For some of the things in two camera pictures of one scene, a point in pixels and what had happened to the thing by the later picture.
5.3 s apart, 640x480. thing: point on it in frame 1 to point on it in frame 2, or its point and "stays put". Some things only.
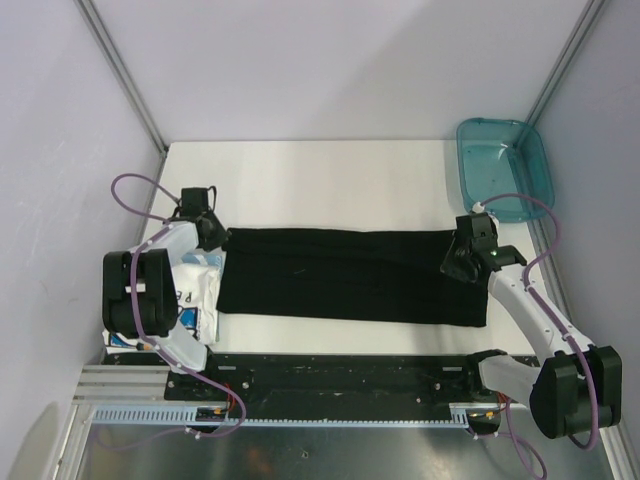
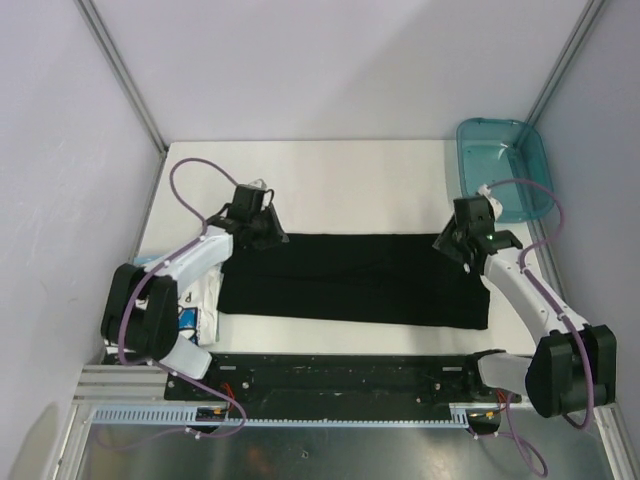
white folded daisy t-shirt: x=198 y=285 stays put
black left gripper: x=220 y=236 to x=276 y=235
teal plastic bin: x=501 y=156 stays put
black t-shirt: x=389 y=275 stays put
